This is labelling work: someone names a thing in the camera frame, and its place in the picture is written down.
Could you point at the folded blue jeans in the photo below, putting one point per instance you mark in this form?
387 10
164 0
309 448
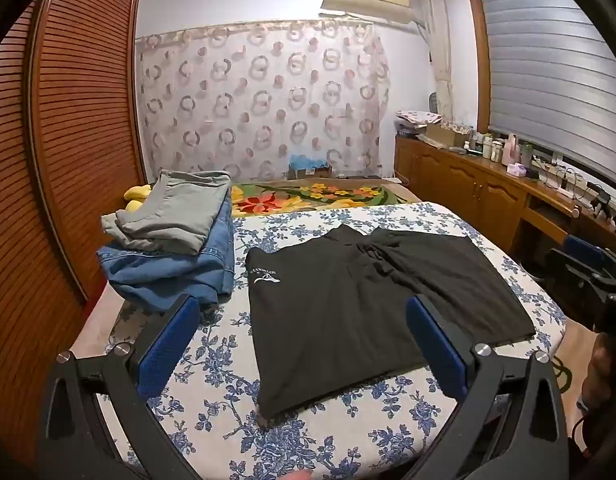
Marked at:
188 270

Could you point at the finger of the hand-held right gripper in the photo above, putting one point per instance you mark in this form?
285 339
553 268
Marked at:
585 249
567 265

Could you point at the pink tissue box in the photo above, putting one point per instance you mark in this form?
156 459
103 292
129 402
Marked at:
516 170

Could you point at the folded grey pants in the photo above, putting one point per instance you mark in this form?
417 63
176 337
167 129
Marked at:
178 205

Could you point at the grey window blind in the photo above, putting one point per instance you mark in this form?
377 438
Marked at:
552 75

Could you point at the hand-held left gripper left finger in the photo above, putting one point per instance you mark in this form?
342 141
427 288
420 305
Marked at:
163 350

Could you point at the folded floral cloth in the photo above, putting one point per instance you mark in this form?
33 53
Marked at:
417 119

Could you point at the colourful floral blanket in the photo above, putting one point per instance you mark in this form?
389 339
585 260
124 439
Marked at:
288 197

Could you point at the person's right hand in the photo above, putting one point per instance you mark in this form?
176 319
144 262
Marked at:
605 370

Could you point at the row of toiletry bottles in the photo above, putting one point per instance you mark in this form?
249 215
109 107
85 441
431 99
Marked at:
492 147

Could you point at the black pants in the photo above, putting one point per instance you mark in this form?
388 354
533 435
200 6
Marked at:
363 310

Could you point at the small dark box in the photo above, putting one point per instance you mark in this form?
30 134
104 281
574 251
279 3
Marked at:
313 175

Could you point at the white corner curtain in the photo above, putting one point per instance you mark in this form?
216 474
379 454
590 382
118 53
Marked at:
437 50

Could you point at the wooden louvred wardrobe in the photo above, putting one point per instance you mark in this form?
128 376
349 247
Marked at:
63 135

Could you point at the yellow plush toy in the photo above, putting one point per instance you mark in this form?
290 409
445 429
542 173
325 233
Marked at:
135 197

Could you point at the blue floral bed sheet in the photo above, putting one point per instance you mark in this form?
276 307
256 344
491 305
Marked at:
288 440

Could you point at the blue cloth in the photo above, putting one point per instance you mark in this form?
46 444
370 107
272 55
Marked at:
308 162

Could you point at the cardboard box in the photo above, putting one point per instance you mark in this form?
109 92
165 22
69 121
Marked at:
445 135

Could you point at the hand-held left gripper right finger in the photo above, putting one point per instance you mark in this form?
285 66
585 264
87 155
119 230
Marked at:
437 350

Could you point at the wooden side cabinet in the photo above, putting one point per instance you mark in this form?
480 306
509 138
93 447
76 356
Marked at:
467 190

